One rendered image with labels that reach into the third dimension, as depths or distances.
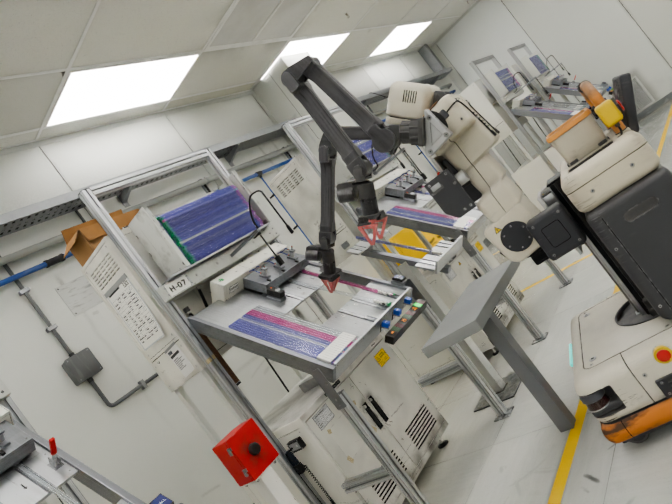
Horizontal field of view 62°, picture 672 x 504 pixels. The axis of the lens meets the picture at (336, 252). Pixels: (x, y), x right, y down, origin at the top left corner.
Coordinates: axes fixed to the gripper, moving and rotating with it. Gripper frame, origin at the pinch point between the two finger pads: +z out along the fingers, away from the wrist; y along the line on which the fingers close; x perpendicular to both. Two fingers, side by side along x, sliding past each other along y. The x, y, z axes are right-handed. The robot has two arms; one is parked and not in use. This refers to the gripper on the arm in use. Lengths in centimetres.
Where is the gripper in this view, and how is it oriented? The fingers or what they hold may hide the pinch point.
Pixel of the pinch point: (331, 290)
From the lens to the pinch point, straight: 254.7
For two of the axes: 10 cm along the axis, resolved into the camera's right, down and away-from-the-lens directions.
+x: 8.6, 1.2, -5.0
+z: 0.9, 9.2, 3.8
